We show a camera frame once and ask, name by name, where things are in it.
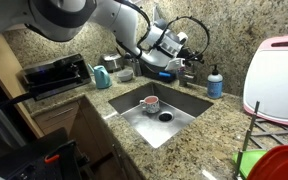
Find metal dish rack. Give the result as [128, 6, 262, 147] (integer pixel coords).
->
[233, 100, 288, 179]

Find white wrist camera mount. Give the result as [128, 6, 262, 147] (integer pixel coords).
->
[165, 57, 187, 72]

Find teal watering can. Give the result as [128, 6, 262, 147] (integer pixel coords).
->
[87, 63, 113, 90]

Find black stand bar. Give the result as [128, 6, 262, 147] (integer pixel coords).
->
[0, 91, 38, 116]

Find red plastic lid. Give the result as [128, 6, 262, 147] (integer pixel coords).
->
[245, 143, 288, 180]

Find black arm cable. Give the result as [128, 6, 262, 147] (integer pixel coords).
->
[113, 0, 212, 63]

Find orange latch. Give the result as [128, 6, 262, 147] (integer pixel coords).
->
[44, 153, 61, 164]

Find black toaster oven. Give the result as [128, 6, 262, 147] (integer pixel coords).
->
[19, 53, 92, 102]

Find wooden drawer front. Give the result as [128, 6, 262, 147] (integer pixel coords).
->
[33, 100, 82, 134]

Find small grey bowl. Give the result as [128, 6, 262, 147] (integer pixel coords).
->
[116, 69, 134, 83]

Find silver rice cooker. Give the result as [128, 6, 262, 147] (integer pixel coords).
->
[99, 52, 124, 74]

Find white cutting board pink rim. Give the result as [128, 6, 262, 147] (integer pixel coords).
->
[242, 34, 288, 127]

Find black sink drain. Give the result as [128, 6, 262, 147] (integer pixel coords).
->
[157, 111, 174, 123]

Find black kitchen utensils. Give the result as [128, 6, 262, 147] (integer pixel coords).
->
[116, 46, 135, 63]

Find metal utensil holder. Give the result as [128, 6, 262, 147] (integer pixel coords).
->
[130, 59, 143, 78]

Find black equipment case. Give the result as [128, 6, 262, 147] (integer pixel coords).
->
[0, 128, 85, 180]

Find dark grey measuring cup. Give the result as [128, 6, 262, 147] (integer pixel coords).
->
[153, 6, 169, 31]

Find stainless steel sink basin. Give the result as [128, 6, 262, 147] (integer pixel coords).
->
[108, 81, 214, 149]

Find floral mug with pink inside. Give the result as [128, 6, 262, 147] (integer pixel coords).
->
[139, 95, 161, 115]

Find green plastic lid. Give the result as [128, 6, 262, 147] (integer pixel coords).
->
[231, 148, 268, 178]

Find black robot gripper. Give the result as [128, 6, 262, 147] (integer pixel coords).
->
[178, 47, 206, 65]

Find wooden base cabinet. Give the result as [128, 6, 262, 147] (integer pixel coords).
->
[32, 94, 142, 180]

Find blue soap pump bottle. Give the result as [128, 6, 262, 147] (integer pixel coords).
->
[206, 63, 224, 100]

